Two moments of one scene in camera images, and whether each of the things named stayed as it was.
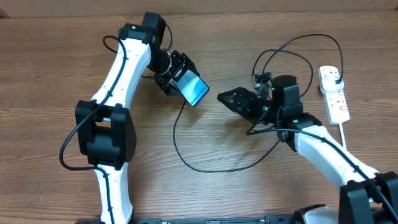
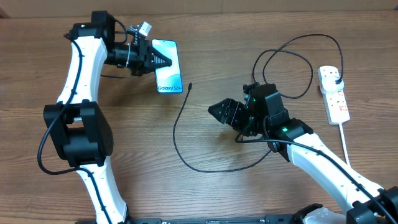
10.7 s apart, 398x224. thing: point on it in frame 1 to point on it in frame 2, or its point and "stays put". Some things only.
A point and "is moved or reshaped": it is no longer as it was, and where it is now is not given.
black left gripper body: x=170 y=67 to x=135 y=57
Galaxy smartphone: x=193 y=88 is moved or reshaped
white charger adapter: x=331 y=84 stays put
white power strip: x=335 y=101 stays put
